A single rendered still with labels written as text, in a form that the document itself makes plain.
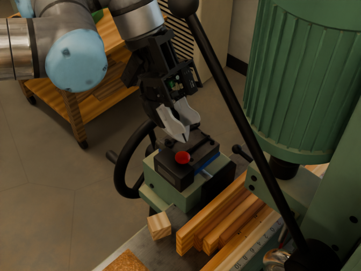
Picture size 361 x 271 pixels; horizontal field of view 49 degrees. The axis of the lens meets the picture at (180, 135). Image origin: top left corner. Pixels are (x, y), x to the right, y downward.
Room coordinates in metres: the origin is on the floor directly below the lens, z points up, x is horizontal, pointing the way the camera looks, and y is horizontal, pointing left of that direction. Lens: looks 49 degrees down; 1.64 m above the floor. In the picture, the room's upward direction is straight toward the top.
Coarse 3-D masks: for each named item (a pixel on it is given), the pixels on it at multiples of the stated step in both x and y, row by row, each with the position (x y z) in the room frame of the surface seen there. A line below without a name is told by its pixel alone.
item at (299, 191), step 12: (252, 168) 0.42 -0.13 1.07; (300, 168) 0.42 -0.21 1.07; (252, 180) 0.41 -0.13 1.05; (288, 180) 0.40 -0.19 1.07; (300, 180) 0.40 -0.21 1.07; (312, 180) 0.40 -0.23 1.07; (252, 192) 0.41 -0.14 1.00; (264, 192) 0.40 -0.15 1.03; (288, 192) 0.37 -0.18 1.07; (300, 192) 0.37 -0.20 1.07; (312, 192) 0.37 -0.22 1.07; (288, 204) 0.36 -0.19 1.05; (300, 204) 0.35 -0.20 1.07; (300, 216) 0.34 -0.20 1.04
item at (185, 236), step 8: (240, 176) 0.47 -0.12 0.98; (232, 184) 0.45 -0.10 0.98; (240, 184) 0.45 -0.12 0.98; (224, 192) 0.43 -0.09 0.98; (232, 192) 0.43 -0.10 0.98; (216, 200) 0.41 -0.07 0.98; (224, 200) 0.42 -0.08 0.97; (208, 208) 0.40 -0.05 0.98; (216, 208) 0.40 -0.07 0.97; (200, 216) 0.38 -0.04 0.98; (208, 216) 0.39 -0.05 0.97; (192, 224) 0.36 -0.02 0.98; (200, 224) 0.37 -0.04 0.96; (176, 232) 0.34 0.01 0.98; (184, 232) 0.34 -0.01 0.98; (192, 232) 0.35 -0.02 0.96; (176, 240) 0.34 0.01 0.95; (184, 240) 0.34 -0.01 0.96; (192, 240) 0.36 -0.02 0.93; (176, 248) 0.34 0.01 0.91; (184, 248) 0.34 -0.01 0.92
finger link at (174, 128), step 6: (162, 108) 0.49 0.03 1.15; (168, 108) 0.48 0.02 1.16; (162, 114) 0.49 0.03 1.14; (168, 114) 0.48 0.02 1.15; (162, 120) 0.48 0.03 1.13; (168, 120) 0.48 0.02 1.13; (174, 120) 0.47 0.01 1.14; (168, 126) 0.48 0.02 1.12; (174, 126) 0.47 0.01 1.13; (180, 126) 0.46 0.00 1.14; (168, 132) 0.47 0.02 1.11; (174, 132) 0.47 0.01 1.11; (180, 132) 0.46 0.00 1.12; (174, 138) 0.47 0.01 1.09; (180, 138) 0.48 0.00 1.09
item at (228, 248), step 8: (312, 168) 0.52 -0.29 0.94; (264, 208) 0.42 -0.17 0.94; (248, 224) 0.38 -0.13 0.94; (232, 240) 0.35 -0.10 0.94; (224, 248) 0.33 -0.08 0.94; (232, 248) 0.33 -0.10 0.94; (216, 256) 0.32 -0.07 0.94; (224, 256) 0.32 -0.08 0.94; (208, 264) 0.30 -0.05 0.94; (216, 264) 0.30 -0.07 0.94
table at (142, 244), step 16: (240, 160) 0.57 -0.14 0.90; (144, 192) 0.50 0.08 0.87; (160, 208) 0.46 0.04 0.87; (176, 208) 0.44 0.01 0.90; (192, 208) 0.44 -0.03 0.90; (176, 224) 0.40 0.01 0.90; (128, 240) 0.37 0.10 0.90; (144, 240) 0.37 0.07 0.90; (160, 240) 0.37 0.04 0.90; (112, 256) 0.33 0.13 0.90; (144, 256) 0.33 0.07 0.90; (160, 256) 0.33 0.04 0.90; (176, 256) 0.33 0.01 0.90; (192, 256) 0.33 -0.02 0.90; (208, 256) 0.33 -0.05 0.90
